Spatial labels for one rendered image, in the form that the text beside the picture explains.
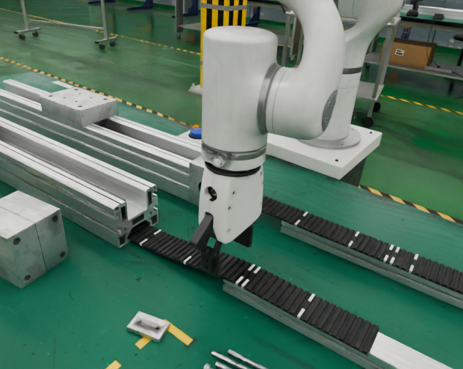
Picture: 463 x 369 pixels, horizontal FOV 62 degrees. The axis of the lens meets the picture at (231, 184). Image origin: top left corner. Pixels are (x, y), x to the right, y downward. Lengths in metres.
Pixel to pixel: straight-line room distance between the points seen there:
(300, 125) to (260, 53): 0.09
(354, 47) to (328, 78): 0.57
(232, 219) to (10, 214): 0.34
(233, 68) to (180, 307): 0.35
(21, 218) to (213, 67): 0.37
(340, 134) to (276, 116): 0.65
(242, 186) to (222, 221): 0.05
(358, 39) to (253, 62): 0.58
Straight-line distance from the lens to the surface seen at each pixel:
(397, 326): 0.64
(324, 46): 0.42
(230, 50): 0.43
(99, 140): 0.96
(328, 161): 0.97
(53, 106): 1.06
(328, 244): 0.72
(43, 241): 0.66
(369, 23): 0.97
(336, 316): 0.57
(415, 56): 5.43
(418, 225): 0.87
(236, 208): 0.50
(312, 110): 0.42
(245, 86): 0.43
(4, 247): 0.64
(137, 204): 0.73
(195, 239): 0.50
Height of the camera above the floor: 1.22
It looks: 30 degrees down
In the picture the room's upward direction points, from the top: 3 degrees clockwise
